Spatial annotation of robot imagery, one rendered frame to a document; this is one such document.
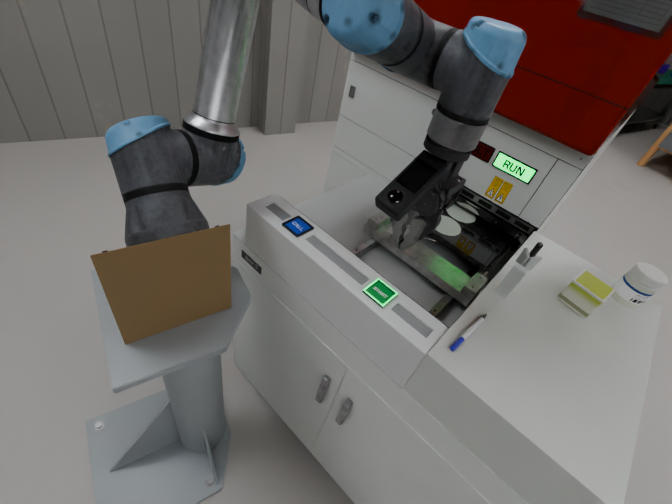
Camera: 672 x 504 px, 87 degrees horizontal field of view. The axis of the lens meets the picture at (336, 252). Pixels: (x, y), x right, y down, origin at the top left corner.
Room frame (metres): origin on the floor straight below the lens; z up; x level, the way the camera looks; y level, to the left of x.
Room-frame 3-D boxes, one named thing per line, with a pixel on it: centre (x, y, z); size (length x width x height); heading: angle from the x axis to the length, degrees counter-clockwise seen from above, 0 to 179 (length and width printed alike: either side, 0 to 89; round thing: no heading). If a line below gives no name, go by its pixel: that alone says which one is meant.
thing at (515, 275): (0.63, -0.41, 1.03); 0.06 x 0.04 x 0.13; 147
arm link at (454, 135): (0.53, -0.12, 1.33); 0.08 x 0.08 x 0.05
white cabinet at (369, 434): (0.72, -0.27, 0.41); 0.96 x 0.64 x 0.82; 57
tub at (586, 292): (0.65, -0.59, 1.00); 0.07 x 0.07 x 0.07; 48
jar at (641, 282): (0.71, -0.73, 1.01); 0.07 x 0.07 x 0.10
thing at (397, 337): (0.58, -0.01, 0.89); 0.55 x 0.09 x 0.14; 57
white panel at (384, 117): (1.14, -0.22, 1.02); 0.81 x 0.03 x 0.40; 57
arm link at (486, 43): (0.53, -0.12, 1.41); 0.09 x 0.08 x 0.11; 61
